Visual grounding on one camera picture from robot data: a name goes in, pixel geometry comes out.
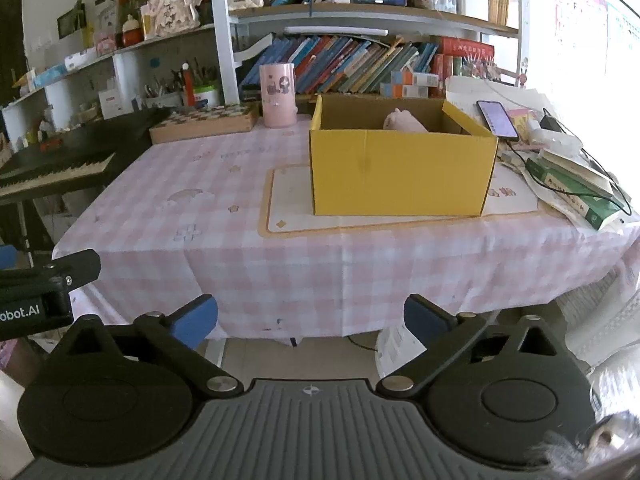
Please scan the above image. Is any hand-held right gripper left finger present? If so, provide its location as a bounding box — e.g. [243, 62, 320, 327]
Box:
[60, 294, 238, 395]

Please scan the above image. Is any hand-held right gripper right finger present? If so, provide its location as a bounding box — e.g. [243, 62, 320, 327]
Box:
[376, 294, 571, 395]

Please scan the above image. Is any yellow cardboard box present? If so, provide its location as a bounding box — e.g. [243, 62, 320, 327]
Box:
[308, 94, 499, 217]

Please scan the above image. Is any pink plush pig toy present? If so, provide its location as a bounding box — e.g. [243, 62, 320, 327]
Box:
[382, 108, 430, 133]

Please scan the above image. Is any black electronic keyboard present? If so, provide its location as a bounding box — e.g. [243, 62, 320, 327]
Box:
[0, 107, 171, 206]

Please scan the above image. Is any beige desk mat orange border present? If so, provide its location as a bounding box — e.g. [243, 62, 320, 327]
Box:
[257, 162, 556, 238]

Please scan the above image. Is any white box red label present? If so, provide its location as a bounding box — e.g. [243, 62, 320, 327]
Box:
[97, 89, 126, 118]

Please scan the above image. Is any wooden chess board box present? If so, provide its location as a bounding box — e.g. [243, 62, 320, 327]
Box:
[149, 102, 260, 145]

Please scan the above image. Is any white pen holder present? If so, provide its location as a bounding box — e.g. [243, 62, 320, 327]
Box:
[144, 77, 183, 109]

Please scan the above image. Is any grey fluffy charm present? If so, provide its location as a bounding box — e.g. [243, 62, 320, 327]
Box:
[530, 410, 640, 480]

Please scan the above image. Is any stack of green books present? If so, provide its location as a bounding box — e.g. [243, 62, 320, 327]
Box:
[525, 147, 633, 231]

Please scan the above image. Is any smartphone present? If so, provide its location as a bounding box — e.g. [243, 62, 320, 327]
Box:
[476, 100, 520, 142]

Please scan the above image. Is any white tub green lid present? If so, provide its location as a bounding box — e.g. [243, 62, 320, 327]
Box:
[194, 85, 222, 107]

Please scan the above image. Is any pink cylindrical container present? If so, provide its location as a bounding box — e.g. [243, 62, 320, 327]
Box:
[259, 62, 298, 129]

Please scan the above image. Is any red white doll jar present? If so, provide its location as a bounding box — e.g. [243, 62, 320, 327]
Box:
[121, 14, 145, 48]

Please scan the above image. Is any white bookshelf unit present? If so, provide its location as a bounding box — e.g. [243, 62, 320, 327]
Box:
[0, 0, 531, 151]

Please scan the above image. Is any pink floral bag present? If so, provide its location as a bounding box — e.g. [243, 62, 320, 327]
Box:
[140, 0, 202, 38]

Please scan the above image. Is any wall poster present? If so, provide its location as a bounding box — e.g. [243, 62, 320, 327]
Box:
[552, 0, 640, 81]

